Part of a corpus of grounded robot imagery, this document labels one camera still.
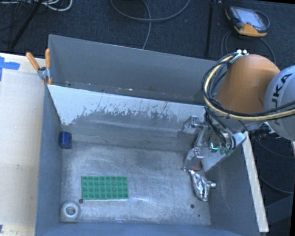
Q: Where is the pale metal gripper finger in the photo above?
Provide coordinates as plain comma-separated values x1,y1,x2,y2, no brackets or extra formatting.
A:
182,146,206,174
176,114,206,143

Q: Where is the blue block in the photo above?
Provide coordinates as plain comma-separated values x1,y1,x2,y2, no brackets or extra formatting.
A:
58,130,74,150

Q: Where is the grey ring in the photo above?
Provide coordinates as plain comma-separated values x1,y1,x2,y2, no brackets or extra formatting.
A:
58,200,82,224

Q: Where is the green studded flat block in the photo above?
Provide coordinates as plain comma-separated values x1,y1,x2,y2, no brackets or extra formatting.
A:
78,171,132,207

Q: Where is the crumpled silver foil packet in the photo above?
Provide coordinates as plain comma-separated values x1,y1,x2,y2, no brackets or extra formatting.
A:
185,169,218,203

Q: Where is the grey metal bin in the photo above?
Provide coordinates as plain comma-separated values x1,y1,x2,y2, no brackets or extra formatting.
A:
25,34,289,236

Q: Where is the pale wood board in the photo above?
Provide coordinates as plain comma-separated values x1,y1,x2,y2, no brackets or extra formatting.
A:
0,68,53,231

